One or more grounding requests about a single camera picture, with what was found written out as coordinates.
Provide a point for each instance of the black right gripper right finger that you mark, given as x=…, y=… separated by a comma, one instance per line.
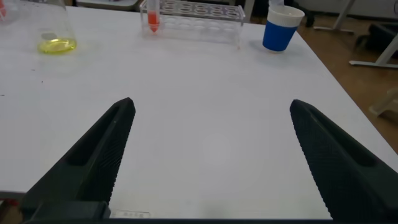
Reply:
x=345, y=165

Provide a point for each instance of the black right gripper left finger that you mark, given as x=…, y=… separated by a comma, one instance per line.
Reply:
x=90, y=161

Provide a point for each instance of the clear glass beaker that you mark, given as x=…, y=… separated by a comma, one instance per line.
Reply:
x=56, y=43

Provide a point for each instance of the red pigment test tube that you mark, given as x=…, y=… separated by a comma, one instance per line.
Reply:
x=2, y=11
x=153, y=18

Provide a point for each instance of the clear acrylic test tube rack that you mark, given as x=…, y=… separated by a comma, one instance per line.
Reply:
x=202, y=25
x=11, y=12

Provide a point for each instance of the long white work desk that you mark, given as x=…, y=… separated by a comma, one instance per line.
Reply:
x=385, y=54

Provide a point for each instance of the blue white paper cup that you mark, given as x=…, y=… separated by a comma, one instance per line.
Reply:
x=280, y=35

